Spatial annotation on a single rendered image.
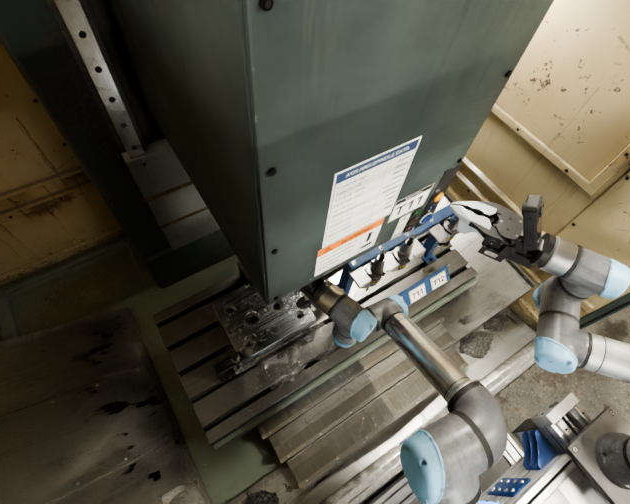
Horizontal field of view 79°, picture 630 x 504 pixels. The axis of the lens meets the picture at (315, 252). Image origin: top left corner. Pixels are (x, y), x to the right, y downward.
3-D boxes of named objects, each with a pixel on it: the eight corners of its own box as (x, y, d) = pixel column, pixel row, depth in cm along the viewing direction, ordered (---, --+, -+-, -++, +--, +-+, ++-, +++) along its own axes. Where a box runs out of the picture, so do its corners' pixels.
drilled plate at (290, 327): (315, 323, 139) (316, 318, 134) (243, 365, 129) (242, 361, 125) (283, 274, 148) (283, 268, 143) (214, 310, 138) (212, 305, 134)
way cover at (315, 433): (468, 364, 168) (484, 355, 154) (291, 495, 139) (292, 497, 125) (423, 309, 179) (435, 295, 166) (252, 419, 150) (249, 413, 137)
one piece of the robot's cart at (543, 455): (543, 454, 134) (558, 453, 126) (526, 470, 131) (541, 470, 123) (524, 431, 137) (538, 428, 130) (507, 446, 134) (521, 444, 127)
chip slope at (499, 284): (505, 307, 183) (536, 284, 161) (391, 387, 160) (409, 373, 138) (391, 182, 218) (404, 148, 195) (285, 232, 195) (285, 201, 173)
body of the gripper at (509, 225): (474, 251, 84) (528, 276, 82) (492, 230, 77) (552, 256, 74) (482, 226, 88) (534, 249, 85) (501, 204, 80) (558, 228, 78)
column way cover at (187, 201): (275, 207, 168) (273, 111, 124) (171, 254, 153) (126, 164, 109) (270, 199, 170) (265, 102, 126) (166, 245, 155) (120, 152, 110)
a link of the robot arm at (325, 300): (328, 308, 94) (349, 286, 98) (314, 296, 95) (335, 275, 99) (325, 319, 101) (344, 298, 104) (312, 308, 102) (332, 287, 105)
